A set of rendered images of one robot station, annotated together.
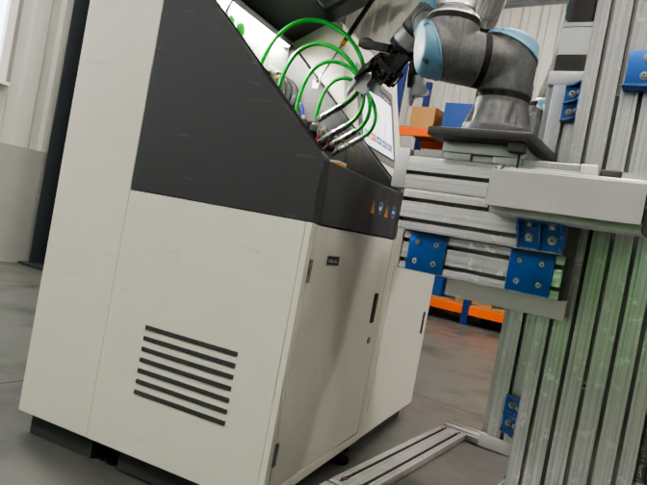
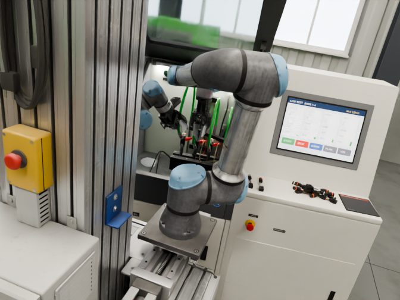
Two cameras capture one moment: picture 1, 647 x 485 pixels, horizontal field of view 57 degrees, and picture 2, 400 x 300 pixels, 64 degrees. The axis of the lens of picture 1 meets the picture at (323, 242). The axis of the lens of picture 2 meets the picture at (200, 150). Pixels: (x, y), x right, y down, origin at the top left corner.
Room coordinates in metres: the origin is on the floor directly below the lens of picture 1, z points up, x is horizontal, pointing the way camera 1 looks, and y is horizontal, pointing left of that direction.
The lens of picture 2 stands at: (1.48, -1.50, 1.74)
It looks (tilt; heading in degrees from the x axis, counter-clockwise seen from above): 23 degrees down; 72
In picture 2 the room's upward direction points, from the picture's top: 9 degrees clockwise
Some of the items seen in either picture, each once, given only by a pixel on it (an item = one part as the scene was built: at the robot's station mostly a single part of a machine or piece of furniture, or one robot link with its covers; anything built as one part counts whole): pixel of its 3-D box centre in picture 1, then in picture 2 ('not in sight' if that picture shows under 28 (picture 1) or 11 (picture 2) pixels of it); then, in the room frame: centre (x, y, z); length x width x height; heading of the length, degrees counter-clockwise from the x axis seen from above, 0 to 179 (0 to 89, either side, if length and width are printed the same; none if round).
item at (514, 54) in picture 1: (505, 64); not in sight; (1.32, -0.32, 1.20); 0.13 x 0.12 x 0.14; 95
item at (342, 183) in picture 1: (359, 205); (168, 191); (1.79, -0.09, 0.87); 0.62 x 0.04 x 0.16; 156
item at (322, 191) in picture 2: not in sight; (314, 190); (2.50, -0.30, 1.01); 0.23 x 0.11 x 0.06; 156
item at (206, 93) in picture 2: not in sight; (205, 92); (1.88, -0.20, 1.44); 0.08 x 0.08 x 0.05
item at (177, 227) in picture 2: not in sight; (181, 214); (1.74, -0.59, 1.09); 0.15 x 0.15 x 0.10
